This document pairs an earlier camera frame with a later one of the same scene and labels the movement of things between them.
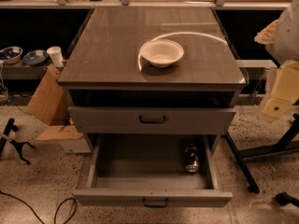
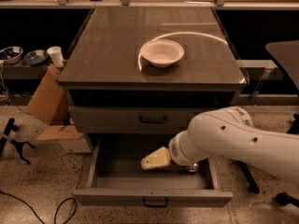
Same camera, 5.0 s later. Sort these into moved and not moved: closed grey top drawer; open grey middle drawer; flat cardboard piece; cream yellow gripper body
Moved: cream yellow gripper body
Not moved: open grey middle drawer; flat cardboard piece; closed grey top drawer
